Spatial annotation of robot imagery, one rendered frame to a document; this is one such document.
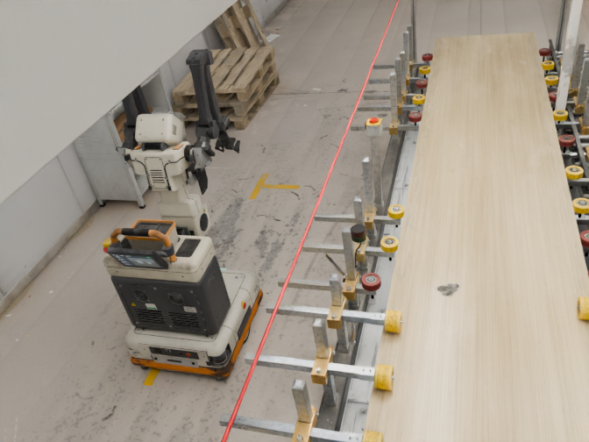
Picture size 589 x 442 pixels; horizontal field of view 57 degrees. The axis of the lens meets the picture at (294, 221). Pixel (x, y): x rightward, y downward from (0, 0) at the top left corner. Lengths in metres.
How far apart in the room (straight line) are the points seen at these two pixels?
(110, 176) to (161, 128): 2.03
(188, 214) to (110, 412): 1.18
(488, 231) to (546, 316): 0.52
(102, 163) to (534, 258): 3.48
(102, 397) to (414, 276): 1.98
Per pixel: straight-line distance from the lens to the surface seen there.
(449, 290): 2.21
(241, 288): 3.27
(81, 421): 3.38
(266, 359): 1.97
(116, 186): 4.82
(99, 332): 3.80
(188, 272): 2.72
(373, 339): 2.42
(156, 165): 2.84
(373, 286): 2.24
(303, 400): 1.69
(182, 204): 2.99
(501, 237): 2.50
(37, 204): 4.52
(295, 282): 2.36
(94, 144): 4.68
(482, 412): 1.88
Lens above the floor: 2.45
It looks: 36 degrees down
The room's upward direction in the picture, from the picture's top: 10 degrees counter-clockwise
